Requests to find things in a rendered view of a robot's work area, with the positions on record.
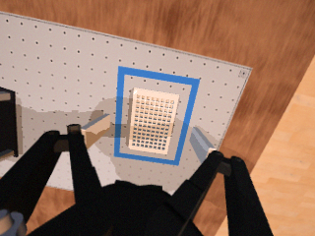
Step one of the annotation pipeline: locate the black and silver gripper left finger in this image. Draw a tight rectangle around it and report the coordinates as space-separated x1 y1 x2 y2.
0 113 113 236

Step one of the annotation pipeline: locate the cream well plate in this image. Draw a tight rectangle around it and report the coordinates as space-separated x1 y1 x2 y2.
129 88 179 154

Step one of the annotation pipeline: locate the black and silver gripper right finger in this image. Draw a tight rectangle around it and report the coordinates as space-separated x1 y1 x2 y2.
145 127 274 236

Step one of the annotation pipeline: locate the blue tape outline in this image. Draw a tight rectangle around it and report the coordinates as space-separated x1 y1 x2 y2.
114 66 200 165

